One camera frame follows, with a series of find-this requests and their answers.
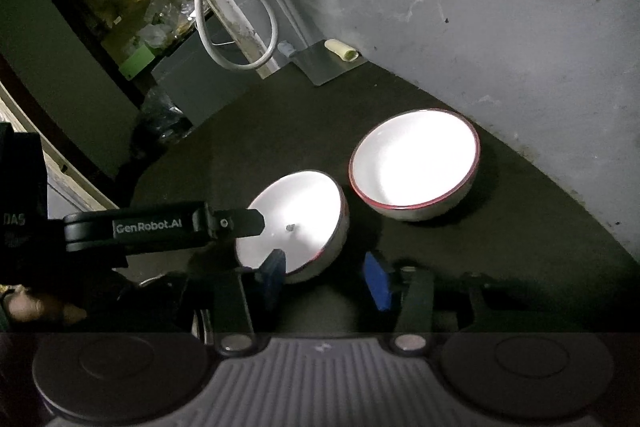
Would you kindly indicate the pile of shelf clutter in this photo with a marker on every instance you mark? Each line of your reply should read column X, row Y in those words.
column 145, row 7

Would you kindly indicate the white red-rimmed bowl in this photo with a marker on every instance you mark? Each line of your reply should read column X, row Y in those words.
column 300, row 217
column 415, row 162

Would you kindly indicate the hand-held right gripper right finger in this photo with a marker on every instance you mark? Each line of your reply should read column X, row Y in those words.
column 377, row 282

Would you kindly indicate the dark grey cabinet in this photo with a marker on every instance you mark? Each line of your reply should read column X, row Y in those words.
column 200, row 87

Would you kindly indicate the grey metal plate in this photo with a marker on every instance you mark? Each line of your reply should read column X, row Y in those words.
column 330, row 64

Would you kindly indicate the green box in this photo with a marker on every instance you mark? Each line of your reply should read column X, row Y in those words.
column 137, row 63

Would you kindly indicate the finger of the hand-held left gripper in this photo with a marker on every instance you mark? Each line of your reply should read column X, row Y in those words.
column 150, row 227

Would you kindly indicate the person's left hand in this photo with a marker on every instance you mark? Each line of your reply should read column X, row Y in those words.
column 40, row 307

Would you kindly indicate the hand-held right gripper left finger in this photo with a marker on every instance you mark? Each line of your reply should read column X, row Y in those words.
column 272, row 279

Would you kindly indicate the black plastic bag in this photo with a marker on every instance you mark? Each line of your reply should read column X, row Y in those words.
column 162, row 117

